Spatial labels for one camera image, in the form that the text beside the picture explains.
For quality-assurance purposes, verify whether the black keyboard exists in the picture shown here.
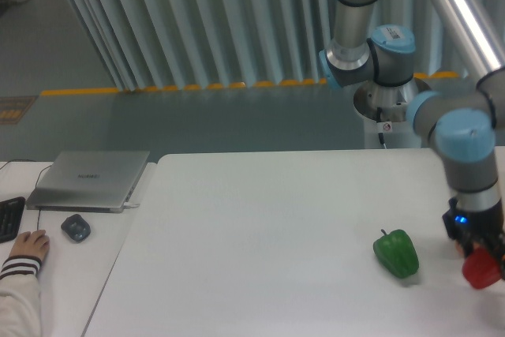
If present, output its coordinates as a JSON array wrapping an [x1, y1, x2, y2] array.
[[0, 197, 25, 243]]

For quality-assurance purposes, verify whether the white striped sleeve forearm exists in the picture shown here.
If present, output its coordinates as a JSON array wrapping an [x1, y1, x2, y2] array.
[[1, 255, 42, 336]]

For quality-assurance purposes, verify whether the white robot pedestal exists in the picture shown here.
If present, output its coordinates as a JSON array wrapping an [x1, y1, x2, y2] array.
[[353, 78, 430, 149]]

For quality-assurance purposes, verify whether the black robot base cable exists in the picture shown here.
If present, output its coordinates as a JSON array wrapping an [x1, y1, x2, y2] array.
[[375, 106, 388, 151]]

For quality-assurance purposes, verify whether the silver closed laptop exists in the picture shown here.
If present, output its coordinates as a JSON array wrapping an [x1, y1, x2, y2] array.
[[26, 151, 149, 213]]

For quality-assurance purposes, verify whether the person's hand on mouse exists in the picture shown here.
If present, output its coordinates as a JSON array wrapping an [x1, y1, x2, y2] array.
[[9, 230, 50, 263]]

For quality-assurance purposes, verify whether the green bell pepper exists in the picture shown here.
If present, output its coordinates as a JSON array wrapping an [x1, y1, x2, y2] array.
[[372, 229, 420, 279]]

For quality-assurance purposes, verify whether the dark grey small dish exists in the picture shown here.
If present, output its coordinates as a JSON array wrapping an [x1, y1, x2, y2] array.
[[61, 214, 92, 243]]

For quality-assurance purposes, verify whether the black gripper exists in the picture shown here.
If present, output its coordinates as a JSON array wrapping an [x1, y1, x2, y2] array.
[[442, 197, 504, 280]]

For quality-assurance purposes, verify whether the red bell pepper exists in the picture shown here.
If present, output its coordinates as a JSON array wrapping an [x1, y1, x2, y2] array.
[[462, 248, 502, 290]]

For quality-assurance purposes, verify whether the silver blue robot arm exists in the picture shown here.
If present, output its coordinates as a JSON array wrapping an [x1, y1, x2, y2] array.
[[319, 0, 504, 289]]

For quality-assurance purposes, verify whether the white folding screen partition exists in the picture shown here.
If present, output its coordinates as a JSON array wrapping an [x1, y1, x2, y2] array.
[[46, 0, 505, 92]]

